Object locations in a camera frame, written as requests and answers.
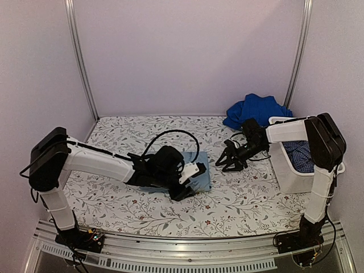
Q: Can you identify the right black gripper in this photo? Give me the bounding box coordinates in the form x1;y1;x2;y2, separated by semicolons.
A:
216;140;267;172

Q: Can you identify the light blue shirt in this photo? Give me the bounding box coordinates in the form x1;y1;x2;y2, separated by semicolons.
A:
140;151;211;193

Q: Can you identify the blue pleated skirt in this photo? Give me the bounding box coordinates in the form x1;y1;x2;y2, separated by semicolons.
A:
222;93;293;130

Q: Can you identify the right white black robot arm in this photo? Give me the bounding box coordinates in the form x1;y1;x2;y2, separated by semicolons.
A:
215;113;346;224

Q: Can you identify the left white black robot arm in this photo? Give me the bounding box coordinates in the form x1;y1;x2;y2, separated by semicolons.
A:
19;127;200;247

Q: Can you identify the white plastic laundry basket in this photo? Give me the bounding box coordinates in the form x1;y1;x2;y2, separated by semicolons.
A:
266;113;346;197

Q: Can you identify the floral patterned table mat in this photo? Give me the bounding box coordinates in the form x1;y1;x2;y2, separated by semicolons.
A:
64;116;309;238

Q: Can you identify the dark blue checkered garment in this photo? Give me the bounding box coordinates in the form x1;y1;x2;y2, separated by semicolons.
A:
282;140;314;173

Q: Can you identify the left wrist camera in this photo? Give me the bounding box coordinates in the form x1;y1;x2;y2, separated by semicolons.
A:
179;163;206;184

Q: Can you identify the left black cable loop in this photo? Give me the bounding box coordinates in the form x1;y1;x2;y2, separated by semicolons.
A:
141;130;200;164

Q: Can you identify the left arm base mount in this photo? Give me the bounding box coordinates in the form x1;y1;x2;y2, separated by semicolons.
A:
55;226;105;253

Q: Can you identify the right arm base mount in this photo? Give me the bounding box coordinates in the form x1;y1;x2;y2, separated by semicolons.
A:
272;216;326;254

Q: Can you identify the right aluminium frame post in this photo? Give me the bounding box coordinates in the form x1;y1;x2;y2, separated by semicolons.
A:
284;0;313;108

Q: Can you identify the aluminium frame post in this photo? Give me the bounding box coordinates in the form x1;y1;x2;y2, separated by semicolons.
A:
64;0;100;122
284;0;313;108

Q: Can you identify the left aluminium frame post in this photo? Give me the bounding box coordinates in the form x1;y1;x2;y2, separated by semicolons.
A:
64;0;100;122

